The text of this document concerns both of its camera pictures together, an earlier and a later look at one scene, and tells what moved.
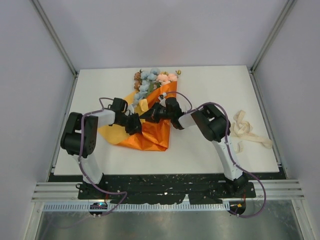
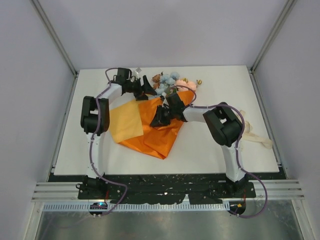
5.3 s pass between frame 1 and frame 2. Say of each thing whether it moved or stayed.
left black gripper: moved
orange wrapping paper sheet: moved
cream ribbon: stayed
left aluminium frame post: stayed
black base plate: stayed
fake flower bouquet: moved
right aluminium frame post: stayed
